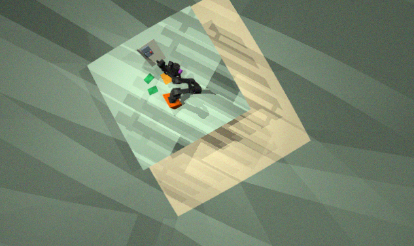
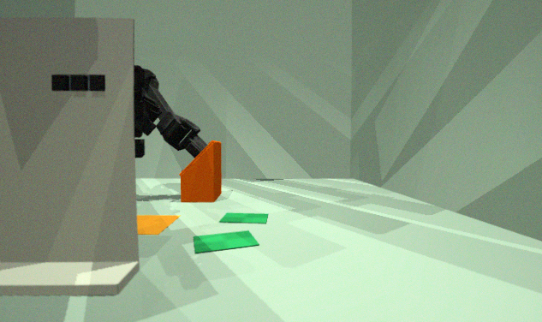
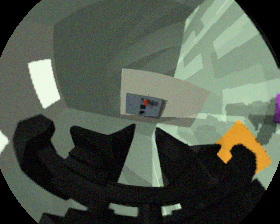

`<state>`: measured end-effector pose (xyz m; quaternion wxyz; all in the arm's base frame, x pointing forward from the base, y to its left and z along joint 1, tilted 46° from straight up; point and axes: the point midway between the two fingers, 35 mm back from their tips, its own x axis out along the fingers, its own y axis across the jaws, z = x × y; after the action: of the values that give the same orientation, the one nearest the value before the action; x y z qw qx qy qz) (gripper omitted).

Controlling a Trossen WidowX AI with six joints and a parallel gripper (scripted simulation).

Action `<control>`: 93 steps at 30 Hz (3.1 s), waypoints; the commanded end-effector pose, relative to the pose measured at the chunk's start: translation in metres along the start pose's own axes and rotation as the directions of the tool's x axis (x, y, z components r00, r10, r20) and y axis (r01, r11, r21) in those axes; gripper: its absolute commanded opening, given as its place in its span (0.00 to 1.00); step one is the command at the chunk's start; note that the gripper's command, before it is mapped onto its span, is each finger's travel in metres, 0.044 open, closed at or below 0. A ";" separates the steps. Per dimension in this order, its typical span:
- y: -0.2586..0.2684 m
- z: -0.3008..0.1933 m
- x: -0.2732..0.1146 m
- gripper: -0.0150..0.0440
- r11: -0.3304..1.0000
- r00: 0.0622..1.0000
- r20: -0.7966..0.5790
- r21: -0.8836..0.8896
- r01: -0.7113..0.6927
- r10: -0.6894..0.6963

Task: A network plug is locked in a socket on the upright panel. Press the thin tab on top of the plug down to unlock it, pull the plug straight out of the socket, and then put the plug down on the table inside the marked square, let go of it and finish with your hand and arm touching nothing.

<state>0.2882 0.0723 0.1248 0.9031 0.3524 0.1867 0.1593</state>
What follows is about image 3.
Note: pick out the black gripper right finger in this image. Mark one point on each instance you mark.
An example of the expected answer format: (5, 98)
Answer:
(176, 157)

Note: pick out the grey panel with black sockets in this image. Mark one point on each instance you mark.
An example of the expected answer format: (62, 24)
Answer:
(170, 101)

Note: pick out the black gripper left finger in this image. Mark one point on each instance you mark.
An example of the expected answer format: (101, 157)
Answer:
(115, 147)

